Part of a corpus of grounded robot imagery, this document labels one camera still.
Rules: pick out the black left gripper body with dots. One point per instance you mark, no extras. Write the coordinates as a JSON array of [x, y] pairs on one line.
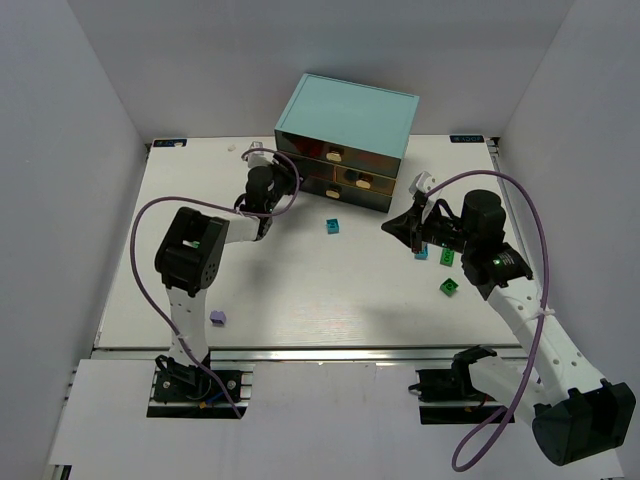
[[282, 179]]

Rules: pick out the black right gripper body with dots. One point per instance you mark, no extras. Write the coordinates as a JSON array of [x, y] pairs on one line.
[[415, 229]]

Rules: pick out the small clear drawer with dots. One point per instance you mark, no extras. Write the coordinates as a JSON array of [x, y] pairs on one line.
[[364, 180], [312, 168]]

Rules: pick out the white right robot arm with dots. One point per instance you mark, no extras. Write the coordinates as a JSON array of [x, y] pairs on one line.
[[573, 410]]

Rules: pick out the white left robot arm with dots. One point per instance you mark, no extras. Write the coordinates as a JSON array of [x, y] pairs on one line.
[[190, 254]]

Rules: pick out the long green lego brick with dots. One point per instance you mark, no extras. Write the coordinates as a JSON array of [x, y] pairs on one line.
[[447, 257]]

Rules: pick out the long teal lego brick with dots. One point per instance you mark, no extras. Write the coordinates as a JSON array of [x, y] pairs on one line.
[[422, 254]]

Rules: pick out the dark bottom drawer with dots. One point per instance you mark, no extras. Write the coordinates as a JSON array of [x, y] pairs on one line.
[[347, 194]]

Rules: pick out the green lego cube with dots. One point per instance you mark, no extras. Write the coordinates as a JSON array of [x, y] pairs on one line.
[[449, 287]]

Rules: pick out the small teal lego cube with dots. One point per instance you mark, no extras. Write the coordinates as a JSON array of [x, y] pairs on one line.
[[332, 226]]

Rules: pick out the right blue corner label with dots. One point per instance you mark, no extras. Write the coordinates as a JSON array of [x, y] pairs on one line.
[[463, 139]]

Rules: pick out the blue corner label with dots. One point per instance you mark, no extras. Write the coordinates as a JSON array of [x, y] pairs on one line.
[[169, 143], [463, 139]]

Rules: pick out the teal drawer cabinet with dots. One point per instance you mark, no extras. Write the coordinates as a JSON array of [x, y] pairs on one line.
[[350, 114]]

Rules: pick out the left blue corner label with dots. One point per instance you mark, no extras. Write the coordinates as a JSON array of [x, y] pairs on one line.
[[169, 143]]

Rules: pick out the lilac lego brick front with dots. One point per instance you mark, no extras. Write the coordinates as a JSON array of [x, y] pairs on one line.
[[218, 318]]

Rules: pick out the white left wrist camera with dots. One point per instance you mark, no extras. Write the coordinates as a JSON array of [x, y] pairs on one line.
[[256, 157]]

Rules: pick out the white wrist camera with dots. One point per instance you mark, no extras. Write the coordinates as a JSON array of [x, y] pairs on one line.
[[422, 191], [256, 157]]

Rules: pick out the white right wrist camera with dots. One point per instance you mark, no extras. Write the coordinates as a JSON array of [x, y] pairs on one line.
[[422, 191]]

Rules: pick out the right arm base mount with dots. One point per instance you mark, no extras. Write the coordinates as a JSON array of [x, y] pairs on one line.
[[447, 396]]

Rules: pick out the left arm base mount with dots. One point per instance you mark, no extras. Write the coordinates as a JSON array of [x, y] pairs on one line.
[[187, 392]]

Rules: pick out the aluminium table front rail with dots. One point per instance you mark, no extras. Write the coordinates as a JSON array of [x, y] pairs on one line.
[[313, 354]]

